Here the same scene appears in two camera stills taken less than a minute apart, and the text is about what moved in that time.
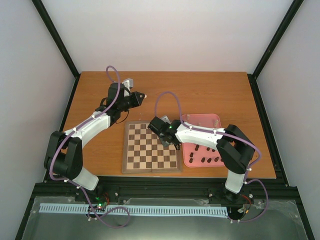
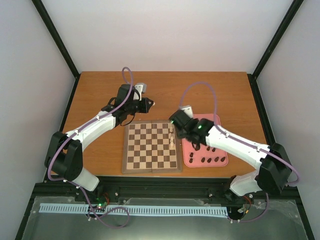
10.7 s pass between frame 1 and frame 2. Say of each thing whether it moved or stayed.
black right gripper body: moved
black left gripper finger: moved
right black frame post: stayed
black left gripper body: moved
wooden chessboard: stayed
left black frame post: stayed
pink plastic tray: stayed
